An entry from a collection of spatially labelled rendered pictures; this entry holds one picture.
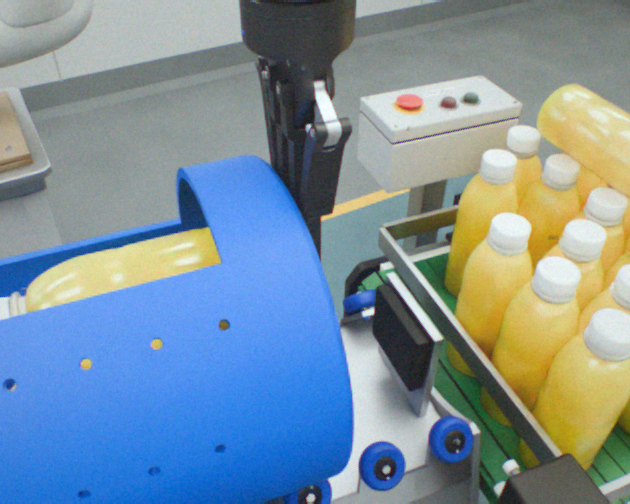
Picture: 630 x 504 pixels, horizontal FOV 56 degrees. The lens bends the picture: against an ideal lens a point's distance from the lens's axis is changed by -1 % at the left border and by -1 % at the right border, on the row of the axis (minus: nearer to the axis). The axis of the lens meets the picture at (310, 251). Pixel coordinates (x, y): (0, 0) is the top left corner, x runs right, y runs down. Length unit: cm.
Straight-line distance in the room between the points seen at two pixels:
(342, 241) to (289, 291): 193
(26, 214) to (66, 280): 58
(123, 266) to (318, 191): 15
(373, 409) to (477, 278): 18
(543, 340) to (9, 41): 84
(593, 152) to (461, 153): 21
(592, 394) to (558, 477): 8
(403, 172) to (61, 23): 59
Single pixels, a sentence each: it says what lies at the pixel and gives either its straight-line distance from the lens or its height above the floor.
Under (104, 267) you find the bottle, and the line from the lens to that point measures 45.
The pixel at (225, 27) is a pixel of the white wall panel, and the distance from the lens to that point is 359.
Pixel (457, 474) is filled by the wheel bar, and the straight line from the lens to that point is 66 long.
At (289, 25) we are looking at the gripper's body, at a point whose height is 135.
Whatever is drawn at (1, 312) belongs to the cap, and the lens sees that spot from 47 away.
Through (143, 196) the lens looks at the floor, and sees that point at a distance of 264.
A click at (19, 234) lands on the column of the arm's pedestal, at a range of 104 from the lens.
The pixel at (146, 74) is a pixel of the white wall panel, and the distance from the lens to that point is 351.
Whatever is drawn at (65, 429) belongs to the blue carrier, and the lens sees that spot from 39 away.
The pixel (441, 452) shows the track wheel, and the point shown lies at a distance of 61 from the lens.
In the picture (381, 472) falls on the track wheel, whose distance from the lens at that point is 59.
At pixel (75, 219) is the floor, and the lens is 260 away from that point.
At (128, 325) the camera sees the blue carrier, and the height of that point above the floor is 121.
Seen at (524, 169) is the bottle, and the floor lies 107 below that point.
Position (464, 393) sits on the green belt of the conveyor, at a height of 90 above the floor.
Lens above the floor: 148
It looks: 41 degrees down
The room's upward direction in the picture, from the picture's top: straight up
